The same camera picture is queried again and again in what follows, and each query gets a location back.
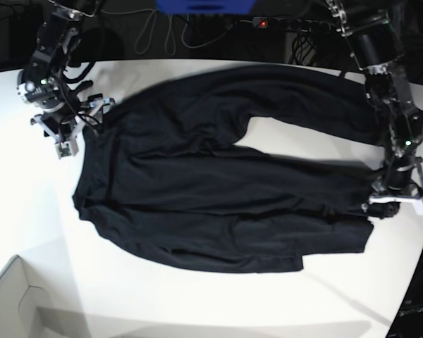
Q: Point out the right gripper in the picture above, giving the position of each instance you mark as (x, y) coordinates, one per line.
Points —
(65, 125)

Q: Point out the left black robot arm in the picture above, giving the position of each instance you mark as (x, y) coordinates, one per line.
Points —
(377, 51)

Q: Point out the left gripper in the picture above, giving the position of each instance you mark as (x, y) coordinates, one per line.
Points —
(399, 181)

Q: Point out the black power strip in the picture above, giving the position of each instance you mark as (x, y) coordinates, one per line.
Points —
(290, 25)

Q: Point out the blue plastic bin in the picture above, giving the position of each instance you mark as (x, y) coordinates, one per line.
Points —
(238, 7)

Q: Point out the black t-shirt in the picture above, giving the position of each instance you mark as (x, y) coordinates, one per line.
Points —
(166, 180)

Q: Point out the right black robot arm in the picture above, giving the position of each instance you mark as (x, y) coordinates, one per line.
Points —
(43, 84)

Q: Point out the white cardboard box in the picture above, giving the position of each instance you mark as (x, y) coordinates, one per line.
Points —
(27, 310)

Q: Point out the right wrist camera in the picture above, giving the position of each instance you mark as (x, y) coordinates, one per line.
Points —
(66, 149)

